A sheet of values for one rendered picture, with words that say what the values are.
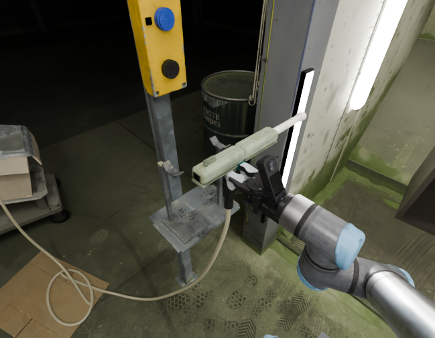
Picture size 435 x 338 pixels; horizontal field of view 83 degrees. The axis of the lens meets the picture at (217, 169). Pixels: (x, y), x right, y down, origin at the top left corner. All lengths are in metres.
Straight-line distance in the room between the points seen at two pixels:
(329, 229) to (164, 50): 0.59
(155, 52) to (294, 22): 0.51
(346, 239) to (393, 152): 2.07
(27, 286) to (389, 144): 2.91
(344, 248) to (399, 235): 1.76
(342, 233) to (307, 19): 0.70
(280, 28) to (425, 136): 1.83
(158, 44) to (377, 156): 2.21
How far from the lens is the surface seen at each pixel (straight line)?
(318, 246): 0.59
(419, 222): 1.82
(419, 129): 2.62
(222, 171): 0.63
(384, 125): 2.63
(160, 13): 0.70
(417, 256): 2.26
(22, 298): 2.09
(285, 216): 0.59
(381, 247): 2.17
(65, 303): 1.93
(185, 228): 0.99
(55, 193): 2.36
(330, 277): 0.68
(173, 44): 0.76
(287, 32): 1.04
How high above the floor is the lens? 1.59
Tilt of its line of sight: 40 degrees down
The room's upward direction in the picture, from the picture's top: straight up
